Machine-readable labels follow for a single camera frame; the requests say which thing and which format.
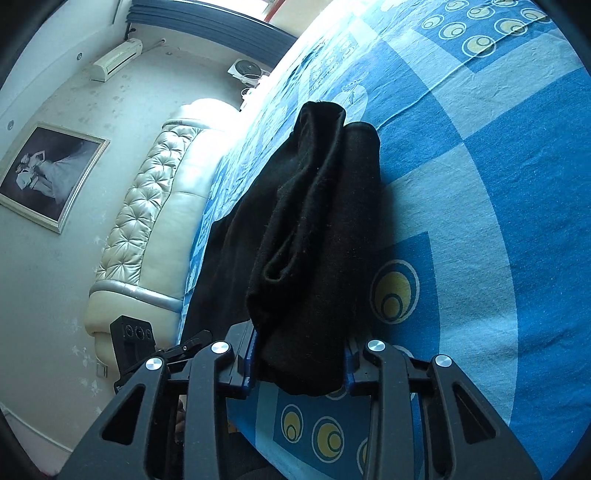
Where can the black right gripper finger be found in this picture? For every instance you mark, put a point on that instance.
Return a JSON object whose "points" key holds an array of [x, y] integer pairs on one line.
{"points": [[188, 348]]}

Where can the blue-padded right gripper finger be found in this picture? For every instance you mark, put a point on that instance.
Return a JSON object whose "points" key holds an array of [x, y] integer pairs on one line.
{"points": [[357, 377], [242, 338]]}

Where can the black pants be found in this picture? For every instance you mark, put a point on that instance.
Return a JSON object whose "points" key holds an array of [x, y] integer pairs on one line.
{"points": [[293, 254]]}

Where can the cream tufted leather headboard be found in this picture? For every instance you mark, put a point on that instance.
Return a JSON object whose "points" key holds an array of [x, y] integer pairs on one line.
{"points": [[145, 260]]}

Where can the framed wedding photo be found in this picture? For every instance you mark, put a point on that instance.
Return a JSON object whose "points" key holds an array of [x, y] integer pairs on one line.
{"points": [[43, 173]]}

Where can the white round desk fan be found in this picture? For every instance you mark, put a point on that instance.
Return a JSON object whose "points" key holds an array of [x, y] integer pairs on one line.
{"points": [[247, 72]]}

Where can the blue patterned bed sheet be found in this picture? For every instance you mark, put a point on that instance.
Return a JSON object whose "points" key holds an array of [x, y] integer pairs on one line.
{"points": [[483, 112]]}

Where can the blue pleated curtain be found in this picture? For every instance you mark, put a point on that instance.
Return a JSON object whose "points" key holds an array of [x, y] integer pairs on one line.
{"points": [[237, 31]]}

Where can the bright window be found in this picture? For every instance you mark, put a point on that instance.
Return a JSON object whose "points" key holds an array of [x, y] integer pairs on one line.
{"points": [[258, 9]]}

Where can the white wall air conditioner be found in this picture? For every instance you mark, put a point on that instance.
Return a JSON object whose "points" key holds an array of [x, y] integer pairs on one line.
{"points": [[110, 63]]}

